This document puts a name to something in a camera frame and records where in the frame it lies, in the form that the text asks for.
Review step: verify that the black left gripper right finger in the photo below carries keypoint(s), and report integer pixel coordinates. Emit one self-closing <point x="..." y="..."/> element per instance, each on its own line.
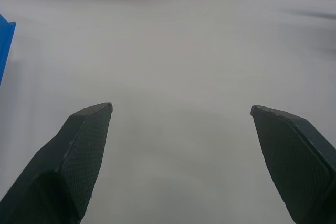
<point x="296" y="161"/>

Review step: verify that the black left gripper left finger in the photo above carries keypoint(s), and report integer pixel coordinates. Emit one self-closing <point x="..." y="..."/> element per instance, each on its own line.
<point x="71" y="161"/>

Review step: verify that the blue plastic tray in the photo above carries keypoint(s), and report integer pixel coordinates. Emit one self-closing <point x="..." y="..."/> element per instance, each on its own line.
<point x="5" y="51"/>

